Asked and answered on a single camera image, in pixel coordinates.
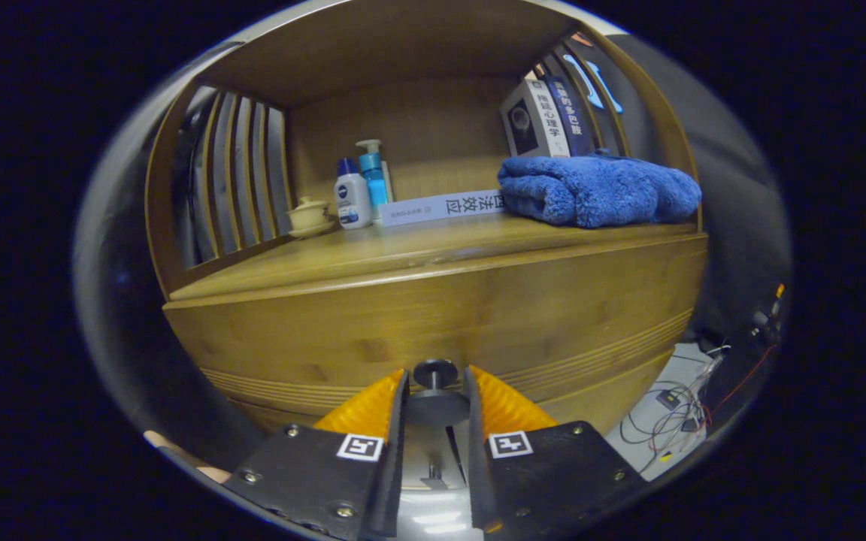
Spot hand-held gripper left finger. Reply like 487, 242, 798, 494
223, 368, 410, 540

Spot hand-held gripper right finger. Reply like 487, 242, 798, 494
465, 365, 648, 536

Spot wooden drawer with black knob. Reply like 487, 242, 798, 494
162, 231, 709, 437

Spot wooden countertop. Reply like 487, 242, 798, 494
170, 214, 704, 301

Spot wooden cabinet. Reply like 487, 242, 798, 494
144, 0, 710, 527

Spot white flat-lying book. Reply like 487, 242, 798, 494
379, 189, 507, 228

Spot beige lidded teacup with saucer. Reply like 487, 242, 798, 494
286, 196, 338, 239

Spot white bottle with blue cap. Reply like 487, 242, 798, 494
334, 157, 372, 230

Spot blue pump bottle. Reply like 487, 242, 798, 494
356, 139, 391, 225

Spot blue folded towel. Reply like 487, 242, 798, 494
497, 150, 703, 229

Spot dark device with orange tip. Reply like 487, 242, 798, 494
749, 284, 787, 346

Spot white upright book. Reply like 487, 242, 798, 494
499, 78, 571, 159

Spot dark blue upright book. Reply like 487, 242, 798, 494
542, 74, 596, 157

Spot tangled floor cables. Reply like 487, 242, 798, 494
621, 342, 734, 463

